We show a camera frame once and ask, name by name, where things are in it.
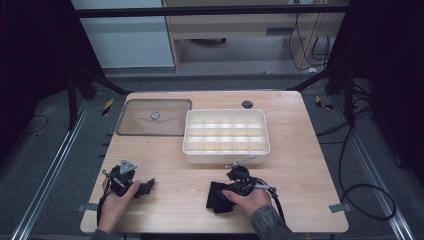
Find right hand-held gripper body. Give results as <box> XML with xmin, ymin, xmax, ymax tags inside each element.
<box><xmin>225</xmin><ymin>154</ymin><xmax>268</xmax><ymax>198</ymax></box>

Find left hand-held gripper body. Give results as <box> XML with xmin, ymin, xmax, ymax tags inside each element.
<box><xmin>107</xmin><ymin>159</ymin><xmax>142</xmax><ymax>198</ymax></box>

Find dark cloth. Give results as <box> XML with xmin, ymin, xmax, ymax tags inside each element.
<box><xmin>205</xmin><ymin>190</ymin><xmax>236</xmax><ymax>215</ymax></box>

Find white divided storage box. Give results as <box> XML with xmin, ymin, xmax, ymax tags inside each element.
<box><xmin>182</xmin><ymin>108</ymin><xmax>271</xmax><ymax>165</ymax></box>

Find person's right hand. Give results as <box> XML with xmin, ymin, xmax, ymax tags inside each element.
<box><xmin>222</xmin><ymin>187</ymin><xmax>273</xmax><ymax>218</ymax></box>

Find person's left hand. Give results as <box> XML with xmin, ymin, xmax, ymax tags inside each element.
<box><xmin>97</xmin><ymin>178</ymin><xmax>142</xmax><ymax>234</ymax></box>

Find clear plastic box lid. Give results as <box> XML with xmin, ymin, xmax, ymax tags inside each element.
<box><xmin>115</xmin><ymin>98</ymin><xmax>193</xmax><ymax>137</ymax></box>

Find yellow black striped tape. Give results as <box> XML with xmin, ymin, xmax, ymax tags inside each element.
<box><xmin>101</xmin><ymin>98</ymin><xmax>115</xmax><ymax>117</ymax></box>
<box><xmin>314</xmin><ymin>95</ymin><xmax>335</xmax><ymax>111</ymax></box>

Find black metal stand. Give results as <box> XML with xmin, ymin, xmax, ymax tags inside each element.
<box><xmin>285</xmin><ymin>64</ymin><xmax>356</xmax><ymax>126</ymax></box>
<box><xmin>65</xmin><ymin>61</ymin><xmax>132</xmax><ymax>132</ymax></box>

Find white cabinet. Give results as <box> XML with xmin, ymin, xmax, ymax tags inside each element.
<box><xmin>71</xmin><ymin>0</ymin><xmax>175</xmax><ymax>70</ymax></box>

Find dark curtain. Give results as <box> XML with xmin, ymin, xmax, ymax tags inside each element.
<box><xmin>0</xmin><ymin>0</ymin><xmax>103</xmax><ymax>158</ymax></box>
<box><xmin>328</xmin><ymin>0</ymin><xmax>424</xmax><ymax>186</ymax></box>

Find light wooden shelf unit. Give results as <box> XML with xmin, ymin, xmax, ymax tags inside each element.
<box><xmin>161</xmin><ymin>0</ymin><xmax>335</xmax><ymax>73</ymax></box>

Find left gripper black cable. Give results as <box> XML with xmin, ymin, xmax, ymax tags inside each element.
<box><xmin>96</xmin><ymin>169</ymin><xmax>114</xmax><ymax>228</ymax></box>

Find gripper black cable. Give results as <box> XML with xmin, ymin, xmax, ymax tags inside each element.
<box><xmin>252</xmin><ymin>179</ymin><xmax>287</xmax><ymax>225</ymax></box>
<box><xmin>96</xmin><ymin>169</ymin><xmax>114</xmax><ymax>228</ymax></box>

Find grey table edge bracket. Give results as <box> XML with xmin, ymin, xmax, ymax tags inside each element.
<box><xmin>328</xmin><ymin>202</ymin><xmax>353</xmax><ymax>214</ymax></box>
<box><xmin>76</xmin><ymin>202</ymin><xmax>100</xmax><ymax>213</ymax></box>

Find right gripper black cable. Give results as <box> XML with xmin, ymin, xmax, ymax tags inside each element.
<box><xmin>252</xmin><ymin>179</ymin><xmax>287</xmax><ymax>225</ymax></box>

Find metal floor rail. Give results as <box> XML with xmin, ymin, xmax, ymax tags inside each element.
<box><xmin>9</xmin><ymin>99</ymin><xmax>92</xmax><ymax>240</ymax></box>
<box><xmin>346</xmin><ymin>131</ymin><xmax>418</xmax><ymax>240</ymax></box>

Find hanging black cables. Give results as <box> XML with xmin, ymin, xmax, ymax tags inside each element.
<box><xmin>287</xmin><ymin>12</ymin><xmax>332</xmax><ymax>73</ymax></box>

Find looped black floor cable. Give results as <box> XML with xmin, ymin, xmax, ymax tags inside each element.
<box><xmin>337</xmin><ymin>124</ymin><xmax>398</xmax><ymax>222</ymax></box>

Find black horizontal frame bar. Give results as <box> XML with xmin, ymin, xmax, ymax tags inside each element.
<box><xmin>74</xmin><ymin>5</ymin><xmax>350</xmax><ymax>19</ymax></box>

